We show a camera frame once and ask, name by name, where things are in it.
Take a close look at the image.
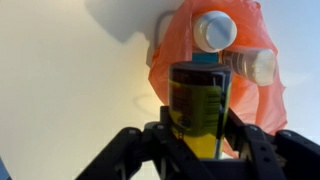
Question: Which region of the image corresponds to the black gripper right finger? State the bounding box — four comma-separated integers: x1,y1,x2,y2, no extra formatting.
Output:
219,110,320,180

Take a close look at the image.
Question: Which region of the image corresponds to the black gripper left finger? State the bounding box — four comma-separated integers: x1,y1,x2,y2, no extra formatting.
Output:
76,106,204,180

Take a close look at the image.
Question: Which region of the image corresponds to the yellow capped bottle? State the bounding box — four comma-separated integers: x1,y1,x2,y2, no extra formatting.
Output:
168,61,232,159

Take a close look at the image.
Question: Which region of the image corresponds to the orange plastic bag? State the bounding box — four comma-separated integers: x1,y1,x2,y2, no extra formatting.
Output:
147,0,289,159

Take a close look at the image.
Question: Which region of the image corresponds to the clear bottle white cap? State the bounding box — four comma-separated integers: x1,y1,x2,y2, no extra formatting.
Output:
219,46,276,86

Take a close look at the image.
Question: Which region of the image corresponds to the white capped bottle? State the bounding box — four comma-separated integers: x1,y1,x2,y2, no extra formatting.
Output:
192,11,237,53

